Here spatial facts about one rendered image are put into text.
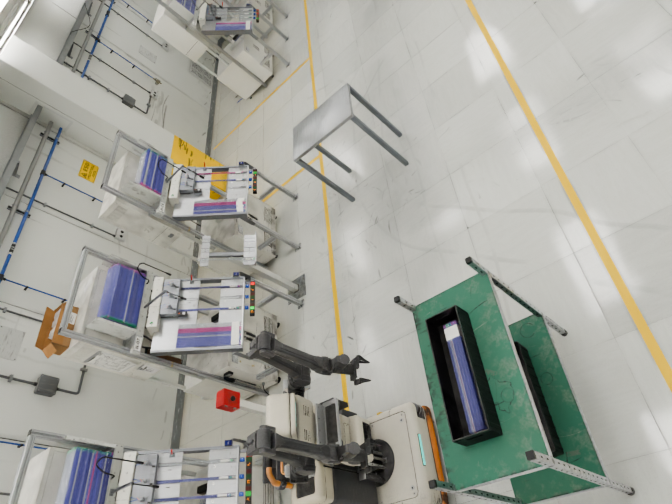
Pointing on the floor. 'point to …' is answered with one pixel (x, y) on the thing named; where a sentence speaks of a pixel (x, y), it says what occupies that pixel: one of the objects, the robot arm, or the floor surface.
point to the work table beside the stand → (328, 115)
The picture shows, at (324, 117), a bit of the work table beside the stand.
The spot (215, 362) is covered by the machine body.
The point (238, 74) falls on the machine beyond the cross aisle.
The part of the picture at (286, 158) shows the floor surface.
